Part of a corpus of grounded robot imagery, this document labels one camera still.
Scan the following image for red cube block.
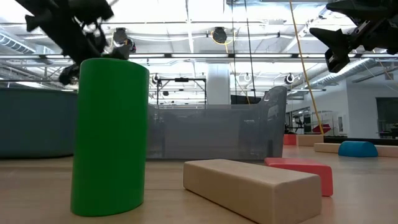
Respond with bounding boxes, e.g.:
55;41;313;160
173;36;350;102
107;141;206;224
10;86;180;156
283;134;299;146

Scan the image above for black metal rig frame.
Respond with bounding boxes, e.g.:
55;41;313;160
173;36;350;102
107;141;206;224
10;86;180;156
156;77;208;105

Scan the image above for black aluminium table frame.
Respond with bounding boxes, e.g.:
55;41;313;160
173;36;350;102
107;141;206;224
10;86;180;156
323;136;398;146

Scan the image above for white building pillar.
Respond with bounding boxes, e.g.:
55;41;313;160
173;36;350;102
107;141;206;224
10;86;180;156
207;63;231;105

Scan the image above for yellow hanging cable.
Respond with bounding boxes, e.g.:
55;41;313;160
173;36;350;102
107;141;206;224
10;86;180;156
289;0;325;135

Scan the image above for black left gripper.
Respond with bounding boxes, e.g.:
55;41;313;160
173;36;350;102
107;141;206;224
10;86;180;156
14;0;114;86

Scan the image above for dark window opening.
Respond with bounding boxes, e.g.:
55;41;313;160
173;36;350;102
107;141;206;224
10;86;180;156
375;96;398;139

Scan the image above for natural wood rectangular block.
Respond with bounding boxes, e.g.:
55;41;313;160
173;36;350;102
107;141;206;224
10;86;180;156
182;158;323;224
297;134;325;147

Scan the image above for red square block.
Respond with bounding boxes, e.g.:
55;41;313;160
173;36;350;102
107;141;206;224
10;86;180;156
264;157;334;197

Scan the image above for transparent grey plastic bin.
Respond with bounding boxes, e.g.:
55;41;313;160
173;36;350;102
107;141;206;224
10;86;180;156
146;86;288;161

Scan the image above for red arrow sign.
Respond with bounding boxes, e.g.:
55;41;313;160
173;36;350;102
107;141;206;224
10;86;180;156
312;123;332;134

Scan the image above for blue half-cylinder block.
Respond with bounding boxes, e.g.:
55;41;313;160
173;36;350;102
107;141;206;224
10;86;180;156
338;141;379;158

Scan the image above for teal plastic bin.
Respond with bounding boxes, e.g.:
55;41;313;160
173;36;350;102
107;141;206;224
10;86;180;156
0;86;80;159

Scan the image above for black hanging cable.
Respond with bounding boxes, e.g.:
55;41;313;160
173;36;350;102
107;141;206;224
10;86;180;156
244;0;256;94

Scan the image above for green cylinder block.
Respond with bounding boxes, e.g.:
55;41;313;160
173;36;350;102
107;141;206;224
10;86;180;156
70;58;150;218

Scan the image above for silver ventilation duct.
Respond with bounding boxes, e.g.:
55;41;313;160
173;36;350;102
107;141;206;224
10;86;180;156
0;32;37;55
306;57;379;90

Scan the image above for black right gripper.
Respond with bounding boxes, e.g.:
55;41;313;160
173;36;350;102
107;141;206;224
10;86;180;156
308;0;398;74

